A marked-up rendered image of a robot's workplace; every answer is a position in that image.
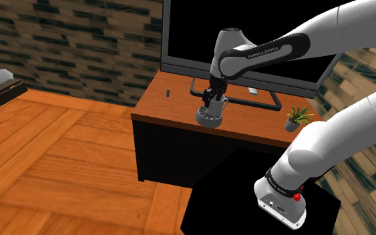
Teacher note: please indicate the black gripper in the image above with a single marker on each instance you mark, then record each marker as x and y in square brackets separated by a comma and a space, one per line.
[217, 84]

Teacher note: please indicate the grey mug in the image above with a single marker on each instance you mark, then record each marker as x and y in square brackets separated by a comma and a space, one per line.
[217, 108]

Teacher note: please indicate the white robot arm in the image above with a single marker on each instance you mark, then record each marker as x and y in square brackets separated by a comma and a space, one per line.
[331, 140]

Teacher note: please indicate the grey round dish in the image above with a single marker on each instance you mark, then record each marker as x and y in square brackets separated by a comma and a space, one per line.
[207, 121]

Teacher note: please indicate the small white remote control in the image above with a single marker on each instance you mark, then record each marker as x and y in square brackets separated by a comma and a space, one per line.
[253, 91]

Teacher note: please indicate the small black stick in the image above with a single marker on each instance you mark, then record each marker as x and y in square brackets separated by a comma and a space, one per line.
[167, 93]

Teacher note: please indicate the brown wooden desk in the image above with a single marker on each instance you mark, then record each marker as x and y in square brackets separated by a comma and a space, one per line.
[168, 110]

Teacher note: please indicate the black flat screen television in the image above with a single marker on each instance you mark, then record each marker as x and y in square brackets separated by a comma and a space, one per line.
[191, 32]

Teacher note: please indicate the green potted plant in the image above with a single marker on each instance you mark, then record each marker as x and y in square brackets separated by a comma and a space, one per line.
[296, 117]

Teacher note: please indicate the black robot stand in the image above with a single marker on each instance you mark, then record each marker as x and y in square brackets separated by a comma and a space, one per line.
[226, 201]

